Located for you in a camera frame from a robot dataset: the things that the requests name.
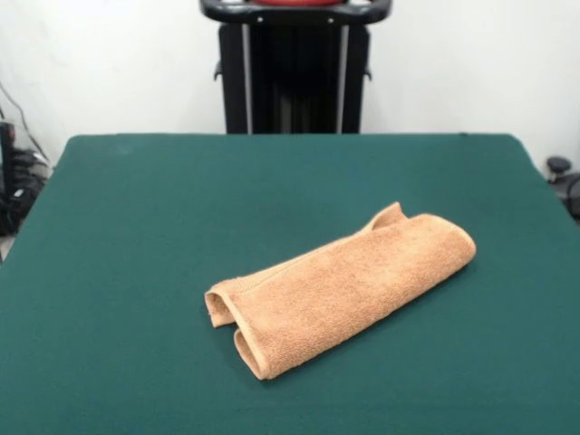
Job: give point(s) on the tan terry towel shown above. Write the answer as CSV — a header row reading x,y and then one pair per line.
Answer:
x,y
344,281

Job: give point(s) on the dark green table cloth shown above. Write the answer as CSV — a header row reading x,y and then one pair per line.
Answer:
x,y
136,226

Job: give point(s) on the black electronics box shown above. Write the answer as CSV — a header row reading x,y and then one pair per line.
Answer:
x,y
6,149

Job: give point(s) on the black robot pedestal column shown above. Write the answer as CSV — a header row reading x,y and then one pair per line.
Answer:
x,y
294,68

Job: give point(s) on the grey pedestal leg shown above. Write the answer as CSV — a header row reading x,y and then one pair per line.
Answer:
x,y
562,174

